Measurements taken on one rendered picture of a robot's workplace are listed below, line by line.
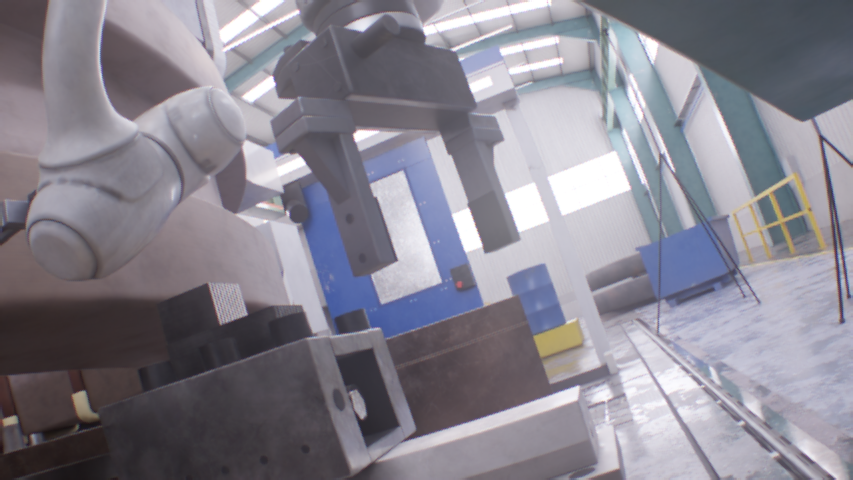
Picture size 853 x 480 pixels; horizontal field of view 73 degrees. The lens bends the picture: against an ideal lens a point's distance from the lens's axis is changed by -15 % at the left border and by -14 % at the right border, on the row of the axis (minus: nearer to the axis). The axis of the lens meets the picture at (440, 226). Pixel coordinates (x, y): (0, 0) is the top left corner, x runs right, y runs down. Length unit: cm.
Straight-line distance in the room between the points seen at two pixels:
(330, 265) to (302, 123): 521
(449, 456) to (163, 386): 48
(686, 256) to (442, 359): 740
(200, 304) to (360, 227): 85
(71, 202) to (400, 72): 31
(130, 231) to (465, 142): 31
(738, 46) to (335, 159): 24
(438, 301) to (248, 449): 431
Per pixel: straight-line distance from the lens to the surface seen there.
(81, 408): 416
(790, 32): 25
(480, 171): 49
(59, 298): 113
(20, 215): 88
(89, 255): 60
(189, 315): 122
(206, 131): 71
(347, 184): 38
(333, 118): 39
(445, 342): 221
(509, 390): 225
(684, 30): 20
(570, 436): 99
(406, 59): 45
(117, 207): 60
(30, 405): 463
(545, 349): 877
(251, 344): 115
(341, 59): 41
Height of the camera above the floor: 60
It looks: 10 degrees up
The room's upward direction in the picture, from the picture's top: 19 degrees counter-clockwise
